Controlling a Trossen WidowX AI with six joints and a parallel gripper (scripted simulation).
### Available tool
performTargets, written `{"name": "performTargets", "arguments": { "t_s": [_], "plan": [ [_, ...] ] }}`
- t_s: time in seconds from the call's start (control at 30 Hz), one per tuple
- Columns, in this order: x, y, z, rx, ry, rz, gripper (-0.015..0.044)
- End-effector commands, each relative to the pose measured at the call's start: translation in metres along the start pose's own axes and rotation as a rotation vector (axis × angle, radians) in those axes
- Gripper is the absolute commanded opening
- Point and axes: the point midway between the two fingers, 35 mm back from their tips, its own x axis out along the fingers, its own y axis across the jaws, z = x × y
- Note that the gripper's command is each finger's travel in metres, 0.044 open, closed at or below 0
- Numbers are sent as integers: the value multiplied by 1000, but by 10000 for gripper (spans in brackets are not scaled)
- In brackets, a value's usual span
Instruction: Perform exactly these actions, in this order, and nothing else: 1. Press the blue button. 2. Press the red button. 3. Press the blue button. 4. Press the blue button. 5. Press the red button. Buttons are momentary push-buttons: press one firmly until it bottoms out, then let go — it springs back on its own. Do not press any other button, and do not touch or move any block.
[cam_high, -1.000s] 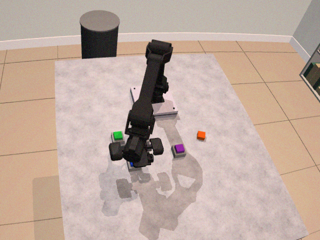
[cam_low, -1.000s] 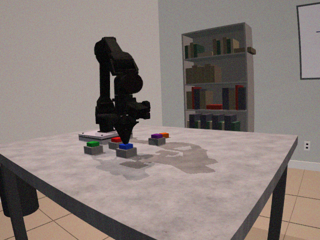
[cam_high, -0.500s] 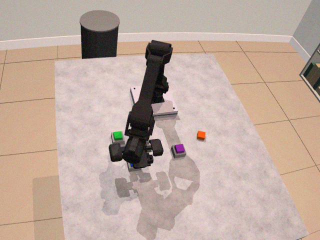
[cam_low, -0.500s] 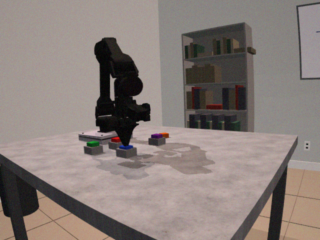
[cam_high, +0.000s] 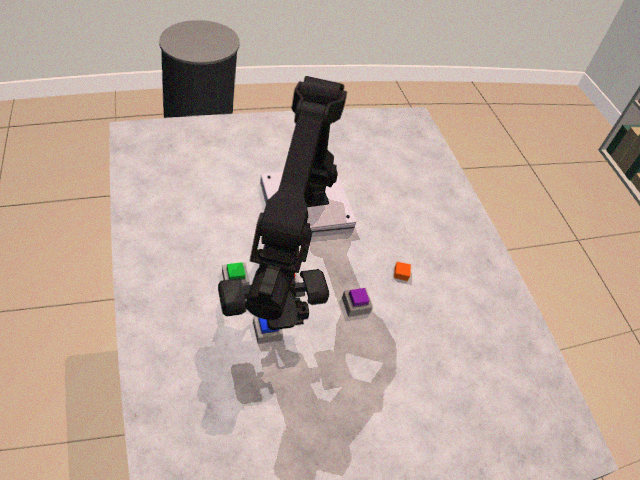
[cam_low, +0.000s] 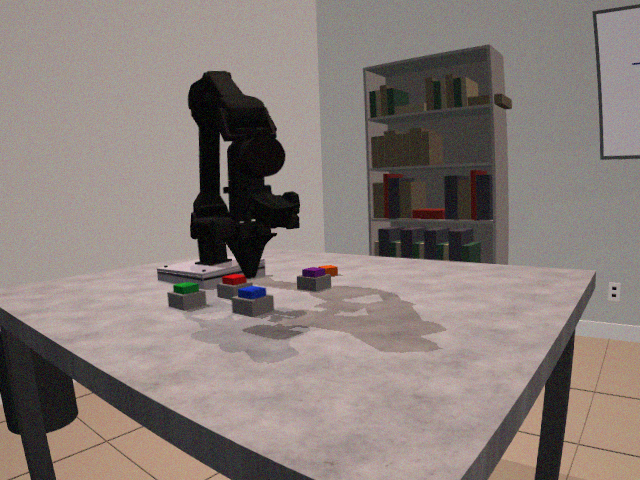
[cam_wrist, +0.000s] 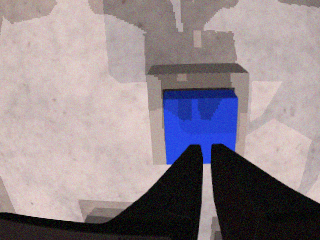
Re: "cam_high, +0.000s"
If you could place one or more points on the green button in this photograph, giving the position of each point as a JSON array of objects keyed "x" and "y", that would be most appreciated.
[{"x": 235, "y": 271}]

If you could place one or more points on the small orange block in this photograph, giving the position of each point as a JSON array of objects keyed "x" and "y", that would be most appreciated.
[{"x": 402, "y": 271}]

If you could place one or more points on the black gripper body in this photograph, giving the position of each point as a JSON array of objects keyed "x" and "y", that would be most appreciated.
[{"x": 233, "y": 294}]

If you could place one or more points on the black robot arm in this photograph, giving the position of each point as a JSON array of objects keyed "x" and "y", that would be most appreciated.
[{"x": 283, "y": 226}]

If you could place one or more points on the purple button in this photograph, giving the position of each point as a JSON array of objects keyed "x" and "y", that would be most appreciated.
[{"x": 357, "y": 302}]

